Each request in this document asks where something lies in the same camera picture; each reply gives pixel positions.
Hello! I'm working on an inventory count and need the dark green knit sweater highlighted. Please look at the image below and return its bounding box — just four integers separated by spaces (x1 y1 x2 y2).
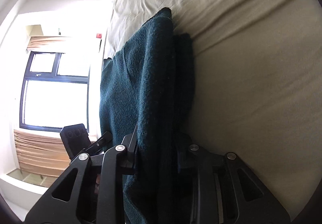
99 8 195 223

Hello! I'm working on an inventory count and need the beige roman blind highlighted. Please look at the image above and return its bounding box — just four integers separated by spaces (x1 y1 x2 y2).
14 130 70 177

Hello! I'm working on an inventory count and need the black framed window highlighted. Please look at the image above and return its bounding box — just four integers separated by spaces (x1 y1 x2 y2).
19 51 90 132

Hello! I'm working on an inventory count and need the beige bed cover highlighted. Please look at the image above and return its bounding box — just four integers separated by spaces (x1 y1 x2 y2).
107 0 321 219

